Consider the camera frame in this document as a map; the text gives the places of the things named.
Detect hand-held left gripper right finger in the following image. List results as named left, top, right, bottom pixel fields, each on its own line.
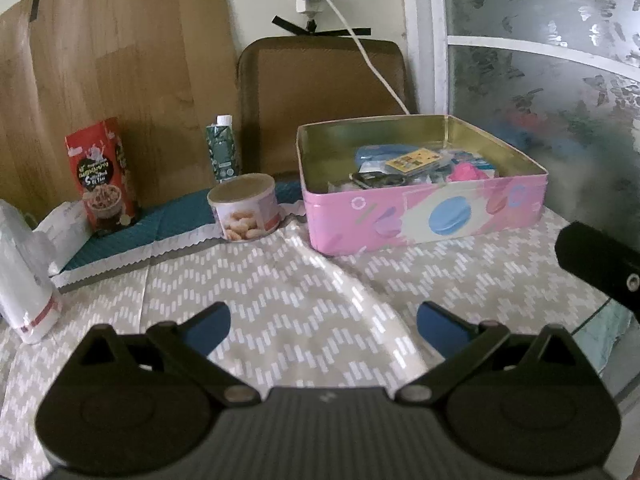
left=397, top=301, right=594, bottom=407

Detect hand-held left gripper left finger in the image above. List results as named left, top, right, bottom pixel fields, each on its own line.
left=65, top=302, right=262, bottom=409

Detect pink tin box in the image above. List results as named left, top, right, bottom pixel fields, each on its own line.
left=296, top=114, right=548, bottom=258

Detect white blue printed package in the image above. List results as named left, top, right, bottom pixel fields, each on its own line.
left=440, top=147, right=501, bottom=178

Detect pink cloth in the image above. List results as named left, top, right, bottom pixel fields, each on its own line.
left=447, top=161, right=488, bottom=183

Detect black scissors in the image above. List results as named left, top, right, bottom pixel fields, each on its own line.
left=350, top=171, right=408, bottom=190

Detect yellow printed packet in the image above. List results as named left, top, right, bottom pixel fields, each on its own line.
left=384, top=149, right=443, bottom=173

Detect blue plastic case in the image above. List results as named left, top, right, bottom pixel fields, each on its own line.
left=356, top=144, right=416, bottom=166

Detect pale teal cloth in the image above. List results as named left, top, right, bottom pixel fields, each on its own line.
left=575, top=300, right=636, bottom=376

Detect beige chevron tablecloth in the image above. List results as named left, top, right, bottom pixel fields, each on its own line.
left=0, top=205, right=626, bottom=461

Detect teal quilted mat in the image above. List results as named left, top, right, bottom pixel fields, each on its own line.
left=50, top=180, right=306, bottom=293

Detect round peanut can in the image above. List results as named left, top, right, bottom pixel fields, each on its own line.
left=206, top=172, right=282, bottom=243

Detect white paper box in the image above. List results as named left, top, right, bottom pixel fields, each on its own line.
left=32, top=201, right=93, bottom=278

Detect green drink carton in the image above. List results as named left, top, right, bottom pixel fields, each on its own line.
left=206, top=114, right=240, bottom=183

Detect frosted patterned window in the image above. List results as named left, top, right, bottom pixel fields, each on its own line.
left=440, top=0, right=640, bottom=241

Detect red snack box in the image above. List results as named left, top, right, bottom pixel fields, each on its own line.
left=65, top=117, right=141, bottom=238

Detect white bottle in plastic bag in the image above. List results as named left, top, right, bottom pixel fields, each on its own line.
left=0, top=199, right=63, bottom=345

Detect brown chair back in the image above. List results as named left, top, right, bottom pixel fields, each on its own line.
left=236, top=36, right=416, bottom=181

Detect wooden board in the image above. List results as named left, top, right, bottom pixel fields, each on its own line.
left=0, top=0, right=241, bottom=211

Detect white power cable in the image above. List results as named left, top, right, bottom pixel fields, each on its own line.
left=307, top=0, right=411, bottom=116

